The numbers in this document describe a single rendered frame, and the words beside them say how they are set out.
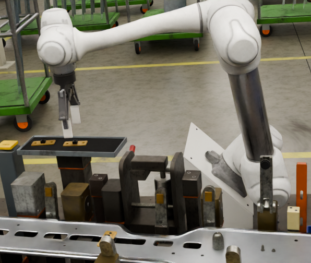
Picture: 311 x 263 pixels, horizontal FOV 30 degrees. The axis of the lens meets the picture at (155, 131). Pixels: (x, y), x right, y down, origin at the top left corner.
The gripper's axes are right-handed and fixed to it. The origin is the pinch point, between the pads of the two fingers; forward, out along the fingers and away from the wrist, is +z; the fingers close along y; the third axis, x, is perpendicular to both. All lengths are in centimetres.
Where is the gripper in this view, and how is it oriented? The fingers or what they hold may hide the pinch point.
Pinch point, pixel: (72, 127)
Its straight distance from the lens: 205.9
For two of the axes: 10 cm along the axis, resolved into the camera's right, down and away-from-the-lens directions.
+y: 1.0, -3.8, 9.2
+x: -9.9, 0.5, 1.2
